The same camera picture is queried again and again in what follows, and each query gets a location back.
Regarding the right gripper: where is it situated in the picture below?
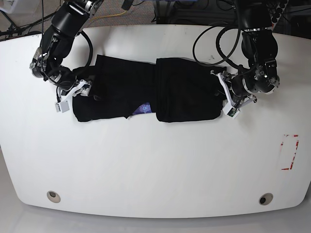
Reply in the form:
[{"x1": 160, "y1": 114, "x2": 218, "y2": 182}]
[{"x1": 30, "y1": 48, "x2": 92, "y2": 100}]

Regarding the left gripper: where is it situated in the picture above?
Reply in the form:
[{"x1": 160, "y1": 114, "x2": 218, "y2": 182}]
[{"x1": 210, "y1": 58, "x2": 280, "y2": 109}]

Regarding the black T-shirt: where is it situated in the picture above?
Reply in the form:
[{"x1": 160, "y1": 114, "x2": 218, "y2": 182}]
[{"x1": 72, "y1": 55, "x2": 225, "y2": 123}]

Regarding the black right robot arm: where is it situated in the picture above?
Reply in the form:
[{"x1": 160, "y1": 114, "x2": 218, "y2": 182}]
[{"x1": 30, "y1": 0, "x2": 103, "y2": 102}]

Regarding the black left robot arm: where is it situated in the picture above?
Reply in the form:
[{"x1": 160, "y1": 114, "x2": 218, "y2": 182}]
[{"x1": 216, "y1": 0, "x2": 280, "y2": 115}]

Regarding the red tape rectangle marking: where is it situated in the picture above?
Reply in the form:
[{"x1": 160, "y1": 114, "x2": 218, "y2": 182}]
[{"x1": 278, "y1": 134, "x2": 299, "y2": 171}]

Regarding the right table grommet hole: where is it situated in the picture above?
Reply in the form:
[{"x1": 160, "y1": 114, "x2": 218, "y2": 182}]
[{"x1": 259, "y1": 193, "x2": 274, "y2": 205}]

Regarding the table grommet hole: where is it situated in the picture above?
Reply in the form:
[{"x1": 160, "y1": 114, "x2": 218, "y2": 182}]
[
  {"x1": 47, "y1": 191, "x2": 61, "y2": 203},
  {"x1": 259, "y1": 193, "x2": 274, "y2": 205}
]

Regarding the left table grommet hole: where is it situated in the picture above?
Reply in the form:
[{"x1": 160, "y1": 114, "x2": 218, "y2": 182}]
[{"x1": 47, "y1": 191, "x2": 61, "y2": 203}]

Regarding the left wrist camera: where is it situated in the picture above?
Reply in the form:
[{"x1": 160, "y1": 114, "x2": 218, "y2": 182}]
[{"x1": 222, "y1": 103, "x2": 240, "y2": 119}]

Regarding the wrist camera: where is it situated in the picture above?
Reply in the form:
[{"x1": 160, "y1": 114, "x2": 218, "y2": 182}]
[
  {"x1": 55, "y1": 101, "x2": 69, "y2": 113},
  {"x1": 222, "y1": 103, "x2": 240, "y2": 119}
]

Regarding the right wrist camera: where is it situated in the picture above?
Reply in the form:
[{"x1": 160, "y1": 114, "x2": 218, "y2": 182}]
[{"x1": 55, "y1": 101, "x2": 69, "y2": 113}]

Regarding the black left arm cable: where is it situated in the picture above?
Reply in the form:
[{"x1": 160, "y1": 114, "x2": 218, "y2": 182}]
[{"x1": 193, "y1": 25, "x2": 246, "y2": 71}]

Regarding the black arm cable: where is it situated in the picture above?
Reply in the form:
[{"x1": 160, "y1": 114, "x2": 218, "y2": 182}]
[
  {"x1": 40, "y1": 0, "x2": 47, "y2": 73},
  {"x1": 193, "y1": 25, "x2": 246, "y2": 71}
]

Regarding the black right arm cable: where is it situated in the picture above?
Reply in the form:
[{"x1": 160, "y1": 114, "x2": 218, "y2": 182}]
[{"x1": 40, "y1": 0, "x2": 47, "y2": 73}]

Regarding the yellow cable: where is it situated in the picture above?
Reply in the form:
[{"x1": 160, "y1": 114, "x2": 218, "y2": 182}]
[{"x1": 93, "y1": 9, "x2": 128, "y2": 21}]

